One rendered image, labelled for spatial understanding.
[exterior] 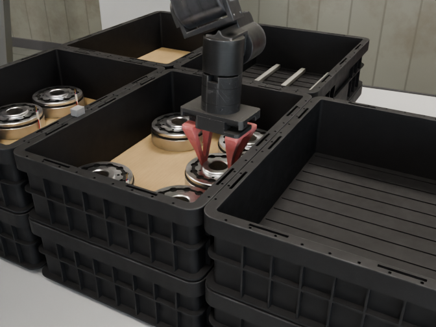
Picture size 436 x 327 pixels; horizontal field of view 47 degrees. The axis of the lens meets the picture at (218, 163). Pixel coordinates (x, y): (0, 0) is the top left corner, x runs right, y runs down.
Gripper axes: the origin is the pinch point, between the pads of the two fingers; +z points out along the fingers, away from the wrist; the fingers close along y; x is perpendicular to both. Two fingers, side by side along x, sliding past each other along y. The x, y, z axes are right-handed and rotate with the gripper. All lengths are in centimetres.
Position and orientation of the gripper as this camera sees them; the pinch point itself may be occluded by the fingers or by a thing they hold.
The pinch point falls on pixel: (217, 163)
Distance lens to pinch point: 76.7
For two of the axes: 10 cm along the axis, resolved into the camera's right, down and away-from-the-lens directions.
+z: -0.4, 8.9, 4.5
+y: -8.7, -2.5, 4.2
